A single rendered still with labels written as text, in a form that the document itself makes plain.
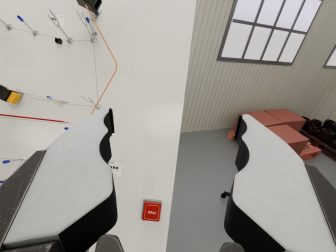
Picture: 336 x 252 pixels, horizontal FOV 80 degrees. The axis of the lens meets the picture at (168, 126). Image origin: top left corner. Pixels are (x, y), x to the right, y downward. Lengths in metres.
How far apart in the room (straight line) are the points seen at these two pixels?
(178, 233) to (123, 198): 1.31
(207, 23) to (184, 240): 2.18
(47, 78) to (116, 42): 0.24
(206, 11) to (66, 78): 2.02
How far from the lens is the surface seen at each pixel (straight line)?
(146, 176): 0.65
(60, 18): 0.79
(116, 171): 0.65
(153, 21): 0.75
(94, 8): 0.69
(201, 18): 2.51
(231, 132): 3.18
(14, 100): 0.68
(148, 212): 0.64
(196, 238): 1.95
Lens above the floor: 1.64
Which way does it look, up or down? 32 degrees down
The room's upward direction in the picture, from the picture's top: 11 degrees clockwise
